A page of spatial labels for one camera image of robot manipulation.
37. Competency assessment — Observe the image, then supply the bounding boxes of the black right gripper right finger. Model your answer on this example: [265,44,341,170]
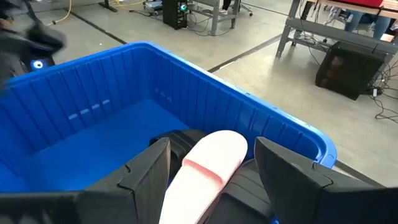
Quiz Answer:
[254,136,398,224]

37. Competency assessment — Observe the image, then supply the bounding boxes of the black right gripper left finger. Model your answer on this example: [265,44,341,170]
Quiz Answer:
[0,137,172,224]

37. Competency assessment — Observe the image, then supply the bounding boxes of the pink foam slide sandal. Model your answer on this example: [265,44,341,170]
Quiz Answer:
[158,129,249,224]

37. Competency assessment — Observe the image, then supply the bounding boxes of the black foam slide sandal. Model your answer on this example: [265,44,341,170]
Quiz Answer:
[149,129,276,224]

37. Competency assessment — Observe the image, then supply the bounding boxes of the blue ribbed plastic bin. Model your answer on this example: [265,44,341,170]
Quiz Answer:
[0,40,338,224]

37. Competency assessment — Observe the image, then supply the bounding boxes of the red bin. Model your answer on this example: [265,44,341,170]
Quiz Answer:
[331,0,385,9]

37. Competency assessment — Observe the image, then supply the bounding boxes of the black box under workbench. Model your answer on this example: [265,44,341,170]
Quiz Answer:
[315,41,387,101]

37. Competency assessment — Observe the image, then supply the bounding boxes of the grey metal workbench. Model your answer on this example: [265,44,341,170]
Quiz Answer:
[275,0,398,63]

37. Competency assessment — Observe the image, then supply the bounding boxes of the black computer tower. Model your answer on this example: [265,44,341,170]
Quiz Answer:
[162,0,189,30]

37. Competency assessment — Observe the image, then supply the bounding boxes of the person's legs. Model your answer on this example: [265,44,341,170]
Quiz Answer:
[343,8,393,40]

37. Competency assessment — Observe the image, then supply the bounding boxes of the person's foot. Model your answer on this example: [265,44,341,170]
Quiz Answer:
[218,0,233,16]

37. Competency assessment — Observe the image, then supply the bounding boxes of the black floor cables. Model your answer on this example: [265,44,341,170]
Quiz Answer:
[366,60,398,124]

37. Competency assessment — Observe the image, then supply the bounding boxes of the yellow cable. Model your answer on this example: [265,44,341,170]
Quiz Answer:
[46,0,74,26]

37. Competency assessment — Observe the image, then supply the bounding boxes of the grey metal table frame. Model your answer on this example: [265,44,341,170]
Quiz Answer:
[188,0,242,37]

